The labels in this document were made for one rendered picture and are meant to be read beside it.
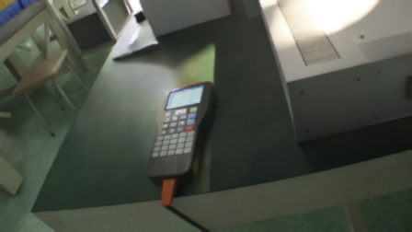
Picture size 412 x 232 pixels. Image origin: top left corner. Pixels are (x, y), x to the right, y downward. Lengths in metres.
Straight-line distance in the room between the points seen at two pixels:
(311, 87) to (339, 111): 0.05
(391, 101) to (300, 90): 0.12
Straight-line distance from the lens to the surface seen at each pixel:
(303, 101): 0.34
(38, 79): 2.13
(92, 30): 2.88
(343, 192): 0.42
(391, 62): 0.34
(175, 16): 0.80
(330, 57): 0.34
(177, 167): 0.38
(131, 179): 0.45
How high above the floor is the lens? 1.04
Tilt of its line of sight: 38 degrees down
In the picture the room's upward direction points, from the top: 24 degrees counter-clockwise
